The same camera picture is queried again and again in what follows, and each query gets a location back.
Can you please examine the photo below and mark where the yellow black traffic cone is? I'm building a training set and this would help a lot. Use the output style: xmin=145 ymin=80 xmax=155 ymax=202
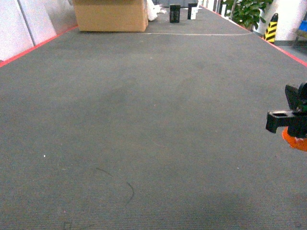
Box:
xmin=263 ymin=13 xmax=279 ymax=44

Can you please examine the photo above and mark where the white foam packaging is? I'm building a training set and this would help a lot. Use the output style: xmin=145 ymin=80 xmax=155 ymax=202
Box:
xmin=146 ymin=0 xmax=167 ymax=22

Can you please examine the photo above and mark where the black and white box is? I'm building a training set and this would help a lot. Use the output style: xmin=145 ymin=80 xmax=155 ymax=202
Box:
xmin=188 ymin=3 xmax=198 ymax=20

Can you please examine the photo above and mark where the blue storage bin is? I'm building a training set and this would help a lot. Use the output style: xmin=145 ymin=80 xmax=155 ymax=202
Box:
xmin=298 ymin=20 xmax=307 ymax=32

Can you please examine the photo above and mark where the orange cylindrical cap 4680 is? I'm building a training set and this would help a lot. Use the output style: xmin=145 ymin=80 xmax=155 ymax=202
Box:
xmin=282 ymin=127 xmax=307 ymax=152

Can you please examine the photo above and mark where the large open cardboard box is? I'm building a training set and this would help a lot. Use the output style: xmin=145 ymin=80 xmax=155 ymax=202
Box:
xmin=72 ymin=0 xmax=148 ymax=32

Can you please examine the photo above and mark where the black box on table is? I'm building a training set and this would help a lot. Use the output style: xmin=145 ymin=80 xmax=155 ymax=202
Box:
xmin=169 ymin=4 xmax=181 ymax=23

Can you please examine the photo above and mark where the green potted plant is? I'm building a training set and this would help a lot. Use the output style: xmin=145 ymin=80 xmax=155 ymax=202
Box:
xmin=221 ymin=0 xmax=273 ymax=29

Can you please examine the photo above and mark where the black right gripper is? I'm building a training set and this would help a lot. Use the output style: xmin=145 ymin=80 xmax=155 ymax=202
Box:
xmin=265 ymin=82 xmax=307 ymax=138

